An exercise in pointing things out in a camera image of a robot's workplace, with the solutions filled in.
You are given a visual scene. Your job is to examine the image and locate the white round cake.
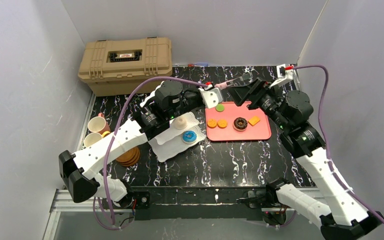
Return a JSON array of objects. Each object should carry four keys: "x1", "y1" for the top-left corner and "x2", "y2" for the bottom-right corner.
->
[{"x1": 172, "y1": 116, "x2": 188, "y2": 130}]

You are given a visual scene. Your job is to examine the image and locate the pink serving tray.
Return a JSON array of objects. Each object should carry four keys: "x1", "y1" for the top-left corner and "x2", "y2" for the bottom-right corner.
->
[{"x1": 204, "y1": 100, "x2": 272, "y2": 143}]

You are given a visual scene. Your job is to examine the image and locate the white three-tier cake stand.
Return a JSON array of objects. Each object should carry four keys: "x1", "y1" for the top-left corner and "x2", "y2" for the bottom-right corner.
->
[{"x1": 139, "y1": 93, "x2": 207, "y2": 163}]

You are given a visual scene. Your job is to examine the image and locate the blue donut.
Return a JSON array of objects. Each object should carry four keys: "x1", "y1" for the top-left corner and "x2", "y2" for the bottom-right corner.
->
[{"x1": 181, "y1": 130, "x2": 198, "y2": 144}]

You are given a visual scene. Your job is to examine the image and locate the tan plastic tool case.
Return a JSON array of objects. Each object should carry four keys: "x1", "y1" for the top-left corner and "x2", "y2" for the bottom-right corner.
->
[{"x1": 78, "y1": 37, "x2": 173, "y2": 97}]

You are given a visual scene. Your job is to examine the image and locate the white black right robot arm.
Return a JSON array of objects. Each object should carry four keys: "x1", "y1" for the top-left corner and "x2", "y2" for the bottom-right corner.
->
[{"x1": 226, "y1": 78, "x2": 383, "y2": 240}]

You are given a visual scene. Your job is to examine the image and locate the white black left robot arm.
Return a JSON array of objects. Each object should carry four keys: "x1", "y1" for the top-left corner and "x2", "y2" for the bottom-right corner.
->
[{"x1": 58, "y1": 77, "x2": 223, "y2": 204}]

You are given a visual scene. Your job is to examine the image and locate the orange biscuit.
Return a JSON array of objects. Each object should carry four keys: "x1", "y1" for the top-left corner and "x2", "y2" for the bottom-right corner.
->
[{"x1": 247, "y1": 116, "x2": 261, "y2": 126}]

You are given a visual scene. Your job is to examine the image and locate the green round macaron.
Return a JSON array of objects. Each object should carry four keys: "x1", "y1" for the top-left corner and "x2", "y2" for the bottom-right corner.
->
[{"x1": 215, "y1": 103, "x2": 225, "y2": 113}]

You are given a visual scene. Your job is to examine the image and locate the chocolate donut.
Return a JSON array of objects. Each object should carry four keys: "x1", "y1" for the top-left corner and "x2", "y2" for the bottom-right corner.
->
[{"x1": 233, "y1": 117, "x2": 248, "y2": 132}]

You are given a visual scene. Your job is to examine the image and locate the round orange waffle cookie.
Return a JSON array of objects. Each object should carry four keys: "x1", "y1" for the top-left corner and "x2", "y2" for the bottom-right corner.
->
[{"x1": 206, "y1": 118, "x2": 218, "y2": 129}]

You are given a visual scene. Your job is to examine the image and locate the stack of brown wooden coasters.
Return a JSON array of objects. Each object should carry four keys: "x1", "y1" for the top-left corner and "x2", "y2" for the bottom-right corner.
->
[{"x1": 115, "y1": 146, "x2": 141, "y2": 167}]

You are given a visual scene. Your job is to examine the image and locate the pink mug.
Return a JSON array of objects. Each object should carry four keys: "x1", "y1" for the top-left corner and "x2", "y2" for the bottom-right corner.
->
[{"x1": 87, "y1": 112, "x2": 111, "y2": 135}]

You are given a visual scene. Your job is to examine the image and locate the yellow mug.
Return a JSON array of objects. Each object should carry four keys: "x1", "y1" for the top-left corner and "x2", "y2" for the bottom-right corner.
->
[{"x1": 83, "y1": 131, "x2": 111, "y2": 148}]

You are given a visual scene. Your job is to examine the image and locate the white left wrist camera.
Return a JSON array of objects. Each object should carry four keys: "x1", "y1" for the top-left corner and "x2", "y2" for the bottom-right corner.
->
[{"x1": 198, "y1": 87, "x2": 224, "y2": 109}]

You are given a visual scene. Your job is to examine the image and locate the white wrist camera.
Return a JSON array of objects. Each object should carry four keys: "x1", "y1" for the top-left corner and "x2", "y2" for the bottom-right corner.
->
[
  {"x1": 198, "y1": 87, "x2": 224, "y2": 109},
  {"x1": 269, "y1": 64, "x2": 294, "y2": 89}
]

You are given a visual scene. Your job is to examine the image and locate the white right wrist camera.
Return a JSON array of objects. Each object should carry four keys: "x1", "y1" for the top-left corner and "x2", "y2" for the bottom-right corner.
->
[{"x1": 269, "y1": 64, "x2": 294, "y2": 89}]

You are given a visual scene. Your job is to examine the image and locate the aluminium frame rail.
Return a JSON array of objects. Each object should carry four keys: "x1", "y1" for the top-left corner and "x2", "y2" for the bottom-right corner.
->
[{"x1": 49, "y1": 187, "x2": 349, "y2": 213}]

